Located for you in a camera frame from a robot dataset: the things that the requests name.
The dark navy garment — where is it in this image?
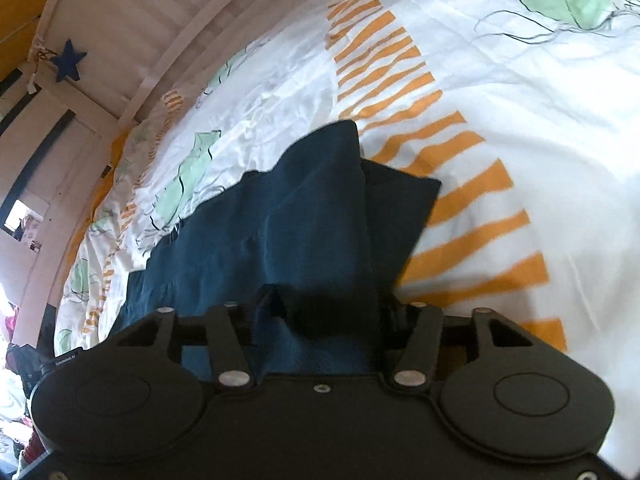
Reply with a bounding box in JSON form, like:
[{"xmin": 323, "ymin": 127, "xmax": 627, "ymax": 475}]
[{"xmin": 113, "ymin": 120, "xmax": 440, "ymax": 376}]

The white patterned duvet cover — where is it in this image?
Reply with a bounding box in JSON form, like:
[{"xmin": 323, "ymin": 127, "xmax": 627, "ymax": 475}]
[{"xmin": 54, "ymin": 0, "xmax": 639, "ymax": 474}]

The blue star decoration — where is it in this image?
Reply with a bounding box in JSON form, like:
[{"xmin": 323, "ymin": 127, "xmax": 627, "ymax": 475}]
[{"xmin": 51, "ymin": 39, "xmax": 87, "ymax": 82}]

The white wooden bed frame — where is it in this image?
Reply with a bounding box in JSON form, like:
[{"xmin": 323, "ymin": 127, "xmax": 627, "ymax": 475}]
[{"xmin": 1, "ymin": 0, "xmax": 276, "ymax": 344}]

